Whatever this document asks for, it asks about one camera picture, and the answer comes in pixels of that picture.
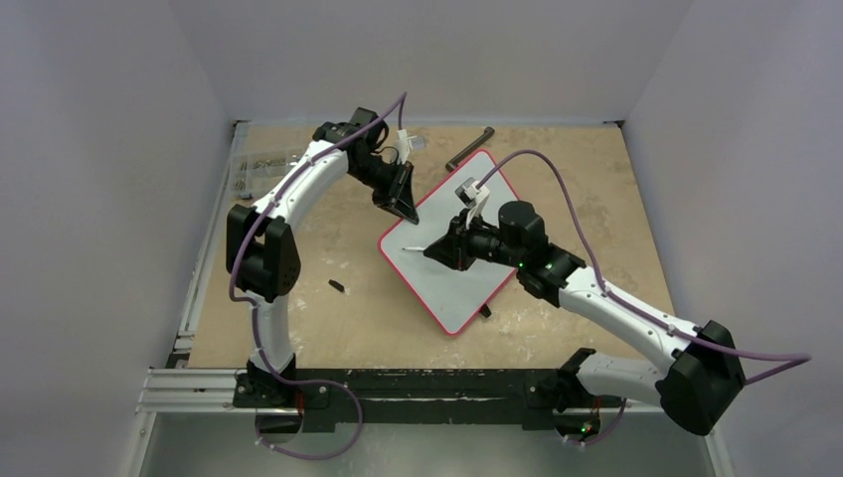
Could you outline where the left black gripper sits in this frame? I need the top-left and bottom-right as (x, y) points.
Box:
(350, 155), (418, 225)

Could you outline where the red framed whiteboard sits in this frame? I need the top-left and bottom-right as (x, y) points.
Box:
(378, 149), (515, 335)

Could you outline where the black marker cap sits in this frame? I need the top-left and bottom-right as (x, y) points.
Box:
(328, 279), (346, 293)

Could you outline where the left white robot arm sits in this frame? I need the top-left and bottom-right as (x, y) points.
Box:
(226, 108), (420, 406)

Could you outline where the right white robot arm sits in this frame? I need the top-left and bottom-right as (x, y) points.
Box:
(422, 201), (747, 436)

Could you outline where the clear plastic screw box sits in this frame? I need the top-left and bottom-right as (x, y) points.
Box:
(229, 149), (300, 200)

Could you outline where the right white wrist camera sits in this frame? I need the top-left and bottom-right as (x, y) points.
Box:
(455, 177), (490, 230)

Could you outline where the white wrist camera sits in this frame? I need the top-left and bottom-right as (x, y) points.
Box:
(394, 129), (426, 164)
(455, 177), (490, 230)

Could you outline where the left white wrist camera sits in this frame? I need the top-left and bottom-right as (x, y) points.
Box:
(394, 129), (426, 164)

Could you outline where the black whiteboard stand bracket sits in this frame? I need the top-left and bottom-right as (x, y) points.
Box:
(444, 126), (495, 173)

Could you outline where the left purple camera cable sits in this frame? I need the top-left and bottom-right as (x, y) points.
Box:
(227, 91), (409, 387)

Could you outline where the purple camera cable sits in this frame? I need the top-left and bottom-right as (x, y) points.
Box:
(227, 91), (409, 387)
(477, 149), (812, 387)

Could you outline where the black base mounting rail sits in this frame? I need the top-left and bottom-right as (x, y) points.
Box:
(233, 369), (621, 439)

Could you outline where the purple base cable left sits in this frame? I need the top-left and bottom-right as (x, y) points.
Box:
(254, 378), (366, 462)

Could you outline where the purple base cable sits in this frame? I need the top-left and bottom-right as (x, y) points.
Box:
(560, 397), (628, 449)
(254, 378), (366, 462)

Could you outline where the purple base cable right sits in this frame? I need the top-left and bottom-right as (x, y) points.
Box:
(560, 397), (628, 449)

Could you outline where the aluminium frame rail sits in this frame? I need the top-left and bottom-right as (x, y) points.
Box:
(135, 249), (251, 414)

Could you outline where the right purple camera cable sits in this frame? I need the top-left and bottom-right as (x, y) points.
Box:
(477, 149), (812, 387)

